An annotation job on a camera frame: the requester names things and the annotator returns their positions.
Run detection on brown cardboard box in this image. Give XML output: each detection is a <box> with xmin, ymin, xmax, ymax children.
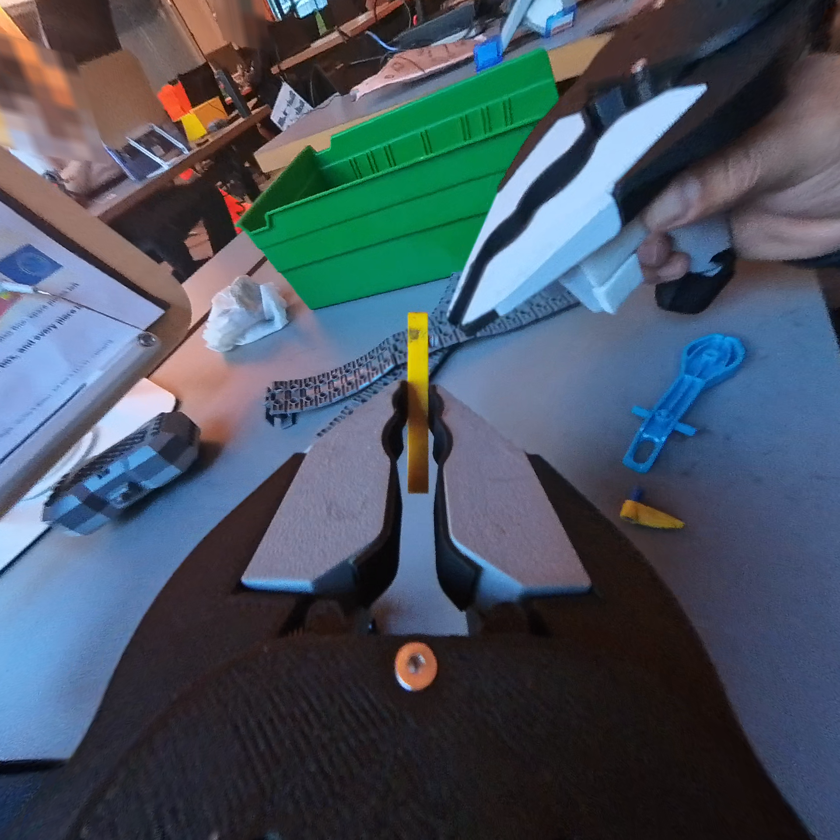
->
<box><xmin>72</xmin><ymin>49</ymin><xmax>175</xmax><ymax>155</ymax></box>

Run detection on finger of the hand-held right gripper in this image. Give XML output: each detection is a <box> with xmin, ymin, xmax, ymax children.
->
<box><xmin>449</xmin><ymin>110</ymin><xmax>598</xmax><ymax>316</ymax></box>
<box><xmin>458</xmin><ymin>83</ymin><xmax>710</xmax><ymax>328</ymax></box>

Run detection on grey faceted toy block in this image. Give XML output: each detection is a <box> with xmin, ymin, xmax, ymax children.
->
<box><xmin>42</xmin><ymin>412</ymin><xmax>201</xmax><ymax>536</ymax></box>

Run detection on clear acrylic stand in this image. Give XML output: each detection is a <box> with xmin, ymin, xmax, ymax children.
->
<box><xmin>108</xmin><ymin>123</ymin><xmax>190</xmax><ymax>179</ymax></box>

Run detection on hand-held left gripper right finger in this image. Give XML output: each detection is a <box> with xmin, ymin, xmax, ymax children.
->
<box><xmin>430</xmin><ymin>384</ymin><xmax>593</xmax><ymax>610</ymax></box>

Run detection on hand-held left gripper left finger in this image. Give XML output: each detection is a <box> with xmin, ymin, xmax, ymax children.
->
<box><xmin>241</xmin><ymin>381</ymin><xmax>403</xmax><ymax>608</ymax></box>

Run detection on person's right hand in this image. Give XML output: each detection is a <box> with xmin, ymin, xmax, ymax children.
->
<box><xmin>637</xmin><ymin>52</ymin><xmax>840</xmax><ymax>284</ymax></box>

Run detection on thin metal wire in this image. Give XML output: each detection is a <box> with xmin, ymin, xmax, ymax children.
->
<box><xmin>0</xmin><ymin>279</ymin><xmax>148</xmax><ymax>342</ymax></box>

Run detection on crumpled white tissue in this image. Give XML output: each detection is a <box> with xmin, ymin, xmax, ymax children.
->
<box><xmin>202</xmin><ymin>276</ymin><xmax>290</xmax><ymax>353</ymax></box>

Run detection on pink paper sheet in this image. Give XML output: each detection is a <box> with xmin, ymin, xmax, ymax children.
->
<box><xmin>350</xmin><ymin>39</ymin><xmax>476</xmax><ymax>101</ymax></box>

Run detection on wooden display board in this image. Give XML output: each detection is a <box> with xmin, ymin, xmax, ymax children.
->
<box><xmin>0</xmin><ymin>147</ymin><xmax>193</xmax><ymax>519</ymax></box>

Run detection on wooden table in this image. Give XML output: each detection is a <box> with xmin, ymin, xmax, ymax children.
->
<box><xmin>85</xmin><ymin>105</ymin><xmax>273</xmax><ymax>224</ymax></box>

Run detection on instruction sheet stand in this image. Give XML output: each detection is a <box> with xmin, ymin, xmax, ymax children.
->
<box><xmin>0</xmin><ymin>330</ymin><xmax>164</xmax><ymax>519</ymax></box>

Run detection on yellow wedge piece blue pin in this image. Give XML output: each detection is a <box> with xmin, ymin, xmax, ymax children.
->
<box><xmin>619</xmin><ymin>487</ymin><xmax>685</xmax><ymax>530</ymax></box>

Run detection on white flat pad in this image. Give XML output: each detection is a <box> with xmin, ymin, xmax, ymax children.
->
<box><xmin>0</xmin><ymin>377</ymin><xmax>178</xmax><ymax>572</ymax></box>

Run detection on blue plastic lever tool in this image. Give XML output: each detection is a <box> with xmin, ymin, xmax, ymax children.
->
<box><xmin>622</xmin><ymin>333</ymin><xmax>747</xmax><ymax>475</ymax></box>

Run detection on grey studded track strip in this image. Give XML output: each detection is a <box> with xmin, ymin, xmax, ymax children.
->
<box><xmin>264</xmin><ymin>328</ymin><xmax>411</xmax><ymax>429</ymax></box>
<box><xmin>315</xmin><ymin>272</ymin><xmax>581</xmax><ymax>437</ymax></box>

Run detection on printed instruction sheet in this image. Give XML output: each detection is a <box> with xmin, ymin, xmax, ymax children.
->
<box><xmin>0</xmin><ymin>200</ymin><xmax>165</xmax><ymax>463</ymax></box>

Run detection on grey desk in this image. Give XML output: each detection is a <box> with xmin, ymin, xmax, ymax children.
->
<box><xmin>0</xmin><ymin>217</ymin><xmax>840</xmax><ymax>840</ymax></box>

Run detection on green plastic bin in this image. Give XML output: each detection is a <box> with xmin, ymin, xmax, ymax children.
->
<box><xmin>236</xmin><ymin>47</ymin><xmax>560</xmax><ymax>311</ymax></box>

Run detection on white printed sign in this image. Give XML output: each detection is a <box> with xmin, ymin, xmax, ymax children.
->
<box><xmin>270</xmin><ymin>82</ymin><xmax>313</xmax><ymax>132</ymax></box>

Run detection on yellow plastic piece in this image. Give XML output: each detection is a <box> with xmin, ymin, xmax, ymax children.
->
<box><xmin>406</xmin><ymin>311</ymin><xmax>431</xmax><ymax>494</ymax></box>

